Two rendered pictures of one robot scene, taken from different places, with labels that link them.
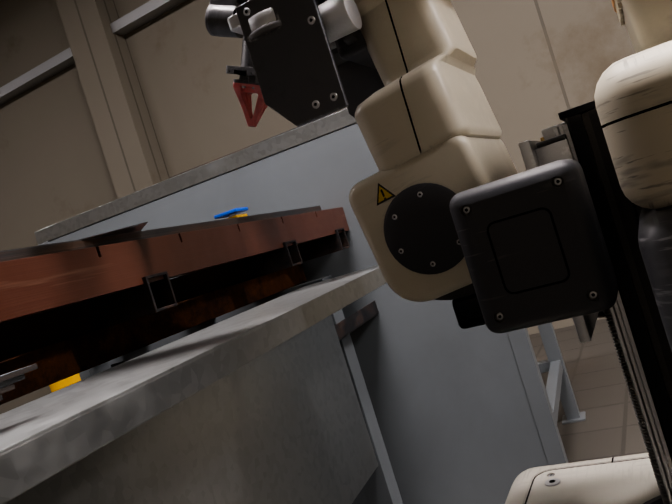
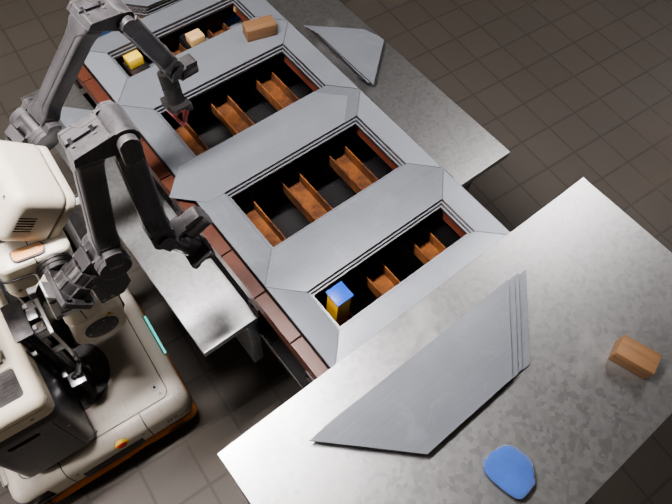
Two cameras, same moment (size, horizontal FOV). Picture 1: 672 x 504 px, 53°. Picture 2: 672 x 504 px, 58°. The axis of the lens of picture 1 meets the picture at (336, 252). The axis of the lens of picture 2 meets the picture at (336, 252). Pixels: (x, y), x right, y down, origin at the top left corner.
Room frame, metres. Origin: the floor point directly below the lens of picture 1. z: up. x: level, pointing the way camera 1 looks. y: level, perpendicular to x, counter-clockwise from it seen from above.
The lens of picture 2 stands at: (1.85, -0.49, 2.49)
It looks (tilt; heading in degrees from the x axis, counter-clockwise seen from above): 61 degrees down; 115
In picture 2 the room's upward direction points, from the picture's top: 6 degrees clockwise
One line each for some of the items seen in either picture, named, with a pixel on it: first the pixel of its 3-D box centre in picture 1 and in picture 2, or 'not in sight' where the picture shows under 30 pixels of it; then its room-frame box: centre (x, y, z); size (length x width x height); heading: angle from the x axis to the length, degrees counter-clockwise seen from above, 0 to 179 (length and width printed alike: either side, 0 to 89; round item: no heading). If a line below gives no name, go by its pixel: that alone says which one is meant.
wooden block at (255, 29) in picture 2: not in sight; (259, 28); (0.74, 1.02, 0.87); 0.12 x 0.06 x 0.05; 54
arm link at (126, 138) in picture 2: not in sight; (141, 187); (1.16, -0.02, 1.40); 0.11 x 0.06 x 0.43; 154
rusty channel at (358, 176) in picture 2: not in sight; (320, 137); (1.13, 0.81, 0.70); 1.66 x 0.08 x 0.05; 159
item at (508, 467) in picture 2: not in sight; (511, 469); (2.14, -0.05, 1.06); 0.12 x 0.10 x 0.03; 173
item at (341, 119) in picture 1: (264, 168); (505, 386); (2.06, 0.13, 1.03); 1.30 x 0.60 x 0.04; 69
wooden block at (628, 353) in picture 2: not in sight; (634, 357); (2.31, 0.36, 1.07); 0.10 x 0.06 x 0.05; 177
